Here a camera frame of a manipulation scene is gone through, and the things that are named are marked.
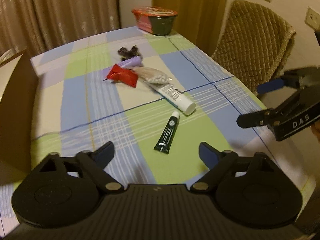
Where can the brown curtain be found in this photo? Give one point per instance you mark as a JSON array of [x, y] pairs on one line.
[[62, 10]]

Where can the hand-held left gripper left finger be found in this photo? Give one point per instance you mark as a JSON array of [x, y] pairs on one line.
[[105, 153]]

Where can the dark green tube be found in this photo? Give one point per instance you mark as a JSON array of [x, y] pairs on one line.
[[167, 132]]

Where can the quilted tan chair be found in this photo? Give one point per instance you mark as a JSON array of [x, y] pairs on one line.
[[250, 42]]

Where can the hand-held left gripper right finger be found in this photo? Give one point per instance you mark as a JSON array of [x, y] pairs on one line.
[[208, 155]]

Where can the white tube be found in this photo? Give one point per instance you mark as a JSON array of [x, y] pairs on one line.
[[175, 96]]

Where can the purple packet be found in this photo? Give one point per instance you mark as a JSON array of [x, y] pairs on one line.
[[133, 62]]

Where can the checked cloth desktop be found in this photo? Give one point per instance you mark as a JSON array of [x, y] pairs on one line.
[[82, 100]]

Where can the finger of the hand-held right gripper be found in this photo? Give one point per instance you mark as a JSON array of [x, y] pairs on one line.
[[255, 118], [271, 85]]

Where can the red snack packet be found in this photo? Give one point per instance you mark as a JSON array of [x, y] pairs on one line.
[[122, 76]]

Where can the dark purple velvet scrunchie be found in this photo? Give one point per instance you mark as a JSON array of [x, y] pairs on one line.
[[127, 53]]

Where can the clear bag of white beads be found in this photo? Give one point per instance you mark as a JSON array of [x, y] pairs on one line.
[[155, 77]]

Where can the yellow-brown door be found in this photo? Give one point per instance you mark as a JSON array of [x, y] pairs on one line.
[[195, 5]]

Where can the brown storage box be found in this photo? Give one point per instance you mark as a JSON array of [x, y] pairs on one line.
[[15, 117]]

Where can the red instant noodle bowl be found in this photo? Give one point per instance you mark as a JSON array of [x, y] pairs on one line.
[[160, 25]]

